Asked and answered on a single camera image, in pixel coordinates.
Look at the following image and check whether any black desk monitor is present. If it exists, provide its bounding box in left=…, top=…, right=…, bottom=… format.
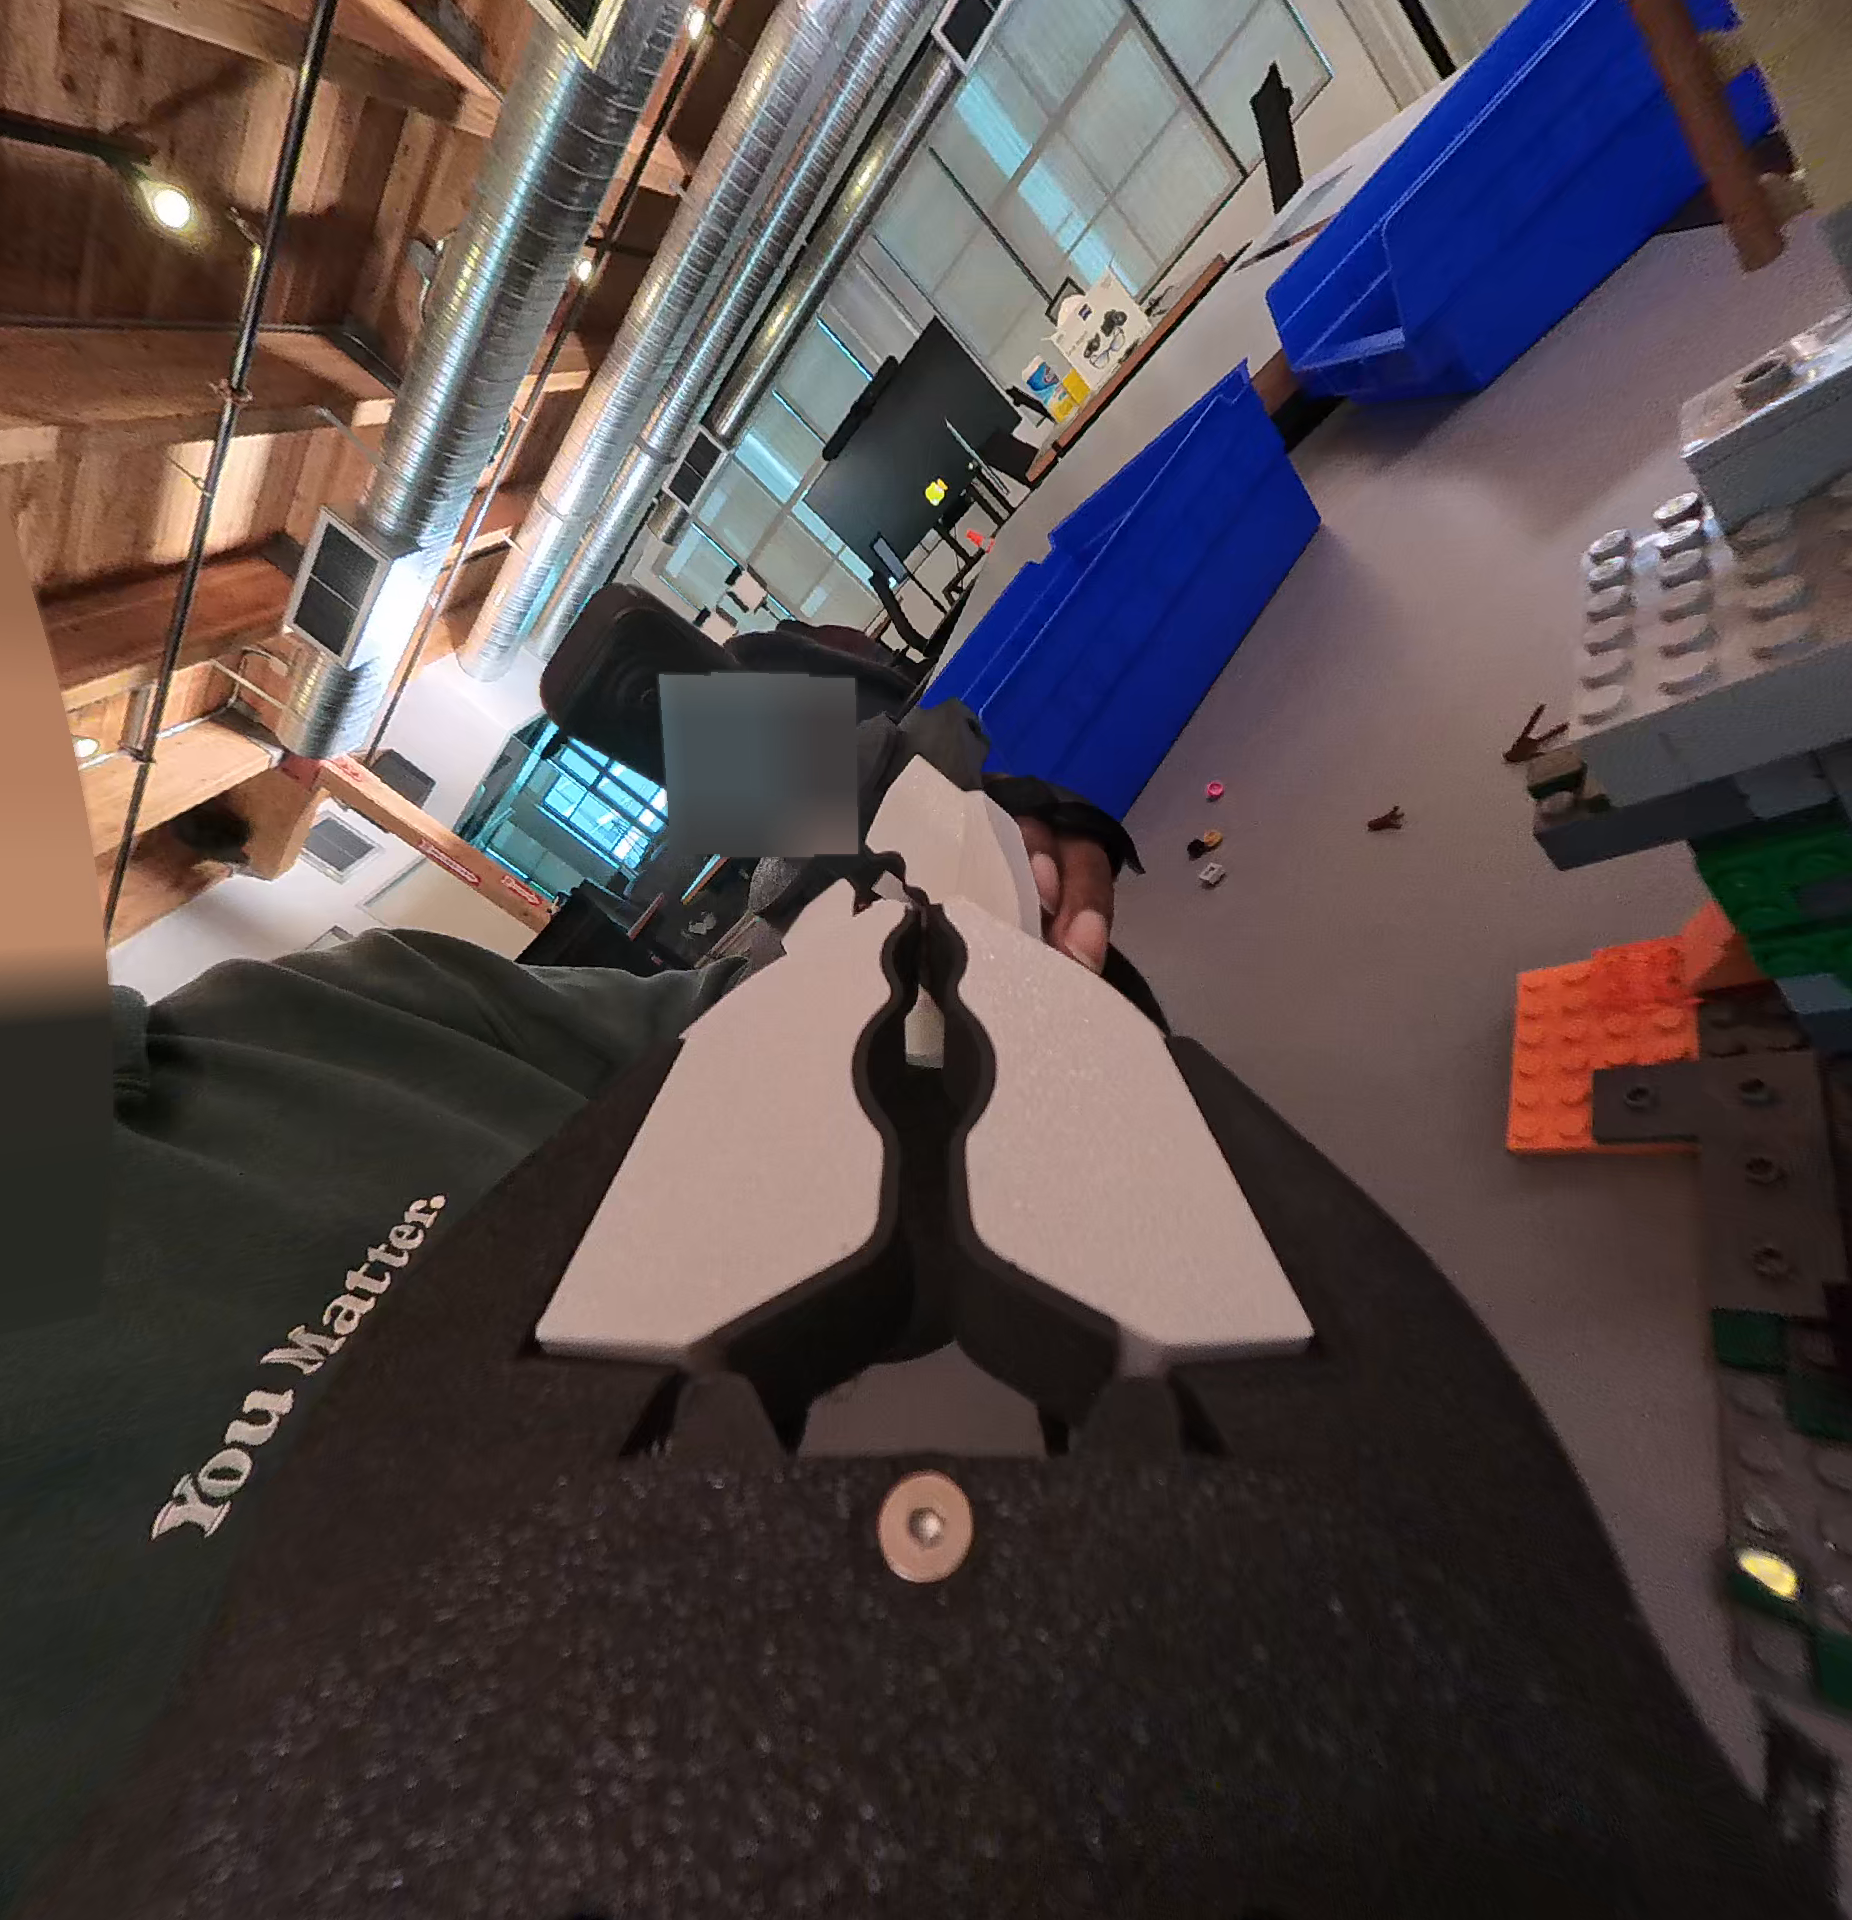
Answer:
left=1248, top=61, right=1305, bottom=215

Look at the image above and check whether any person's left hand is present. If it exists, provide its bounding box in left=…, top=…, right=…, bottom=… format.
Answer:
left=1024, top=831, right=1123, bottom=974

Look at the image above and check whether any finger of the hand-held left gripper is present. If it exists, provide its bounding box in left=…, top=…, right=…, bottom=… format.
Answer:
left=971, top=802, right=1045, bottom=951
left=862, top=756, right=1005, bottom=914

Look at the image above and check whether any blue plastic bin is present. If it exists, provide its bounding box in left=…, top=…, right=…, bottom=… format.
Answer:
left=926, top=359, right=1327, bottom=820
left=1264, top=0, right=1786, bottom=408

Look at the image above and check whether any multicoloured toy brick model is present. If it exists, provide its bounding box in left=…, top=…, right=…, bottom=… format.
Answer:
left=1508, top=187, right=1852, bottom=1727

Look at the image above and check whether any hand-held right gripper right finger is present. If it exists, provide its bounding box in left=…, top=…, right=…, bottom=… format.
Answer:
left=925, top=904, right=1315, bottom=1456

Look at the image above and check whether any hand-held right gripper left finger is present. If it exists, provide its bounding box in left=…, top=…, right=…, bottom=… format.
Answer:
left=533, top=877, right=931, bottom=1456

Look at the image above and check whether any silver ventilation duct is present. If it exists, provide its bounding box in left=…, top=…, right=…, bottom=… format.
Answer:
left=462, top=0, right=965, bottom=684
left=273, top=0, right=748, bottom=759

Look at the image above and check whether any person's green sweatshirt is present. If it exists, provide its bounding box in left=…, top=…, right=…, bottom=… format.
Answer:
left=0, top=921, right=754, bottom=1920

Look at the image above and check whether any black wall screen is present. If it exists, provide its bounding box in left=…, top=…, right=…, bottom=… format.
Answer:
left=802, top=315, right=1018, bottom=561

